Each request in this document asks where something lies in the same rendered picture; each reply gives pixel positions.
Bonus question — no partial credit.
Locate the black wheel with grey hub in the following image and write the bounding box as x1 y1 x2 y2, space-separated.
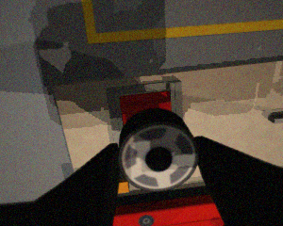
118 108 199 192

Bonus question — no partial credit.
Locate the yellow rectangular outline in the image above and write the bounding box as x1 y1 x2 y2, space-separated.
81 0 283 44

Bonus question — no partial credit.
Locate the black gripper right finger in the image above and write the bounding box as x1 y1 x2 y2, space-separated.
194 136 283 226

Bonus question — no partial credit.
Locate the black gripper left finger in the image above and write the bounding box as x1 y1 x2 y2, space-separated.
0 143 120 226

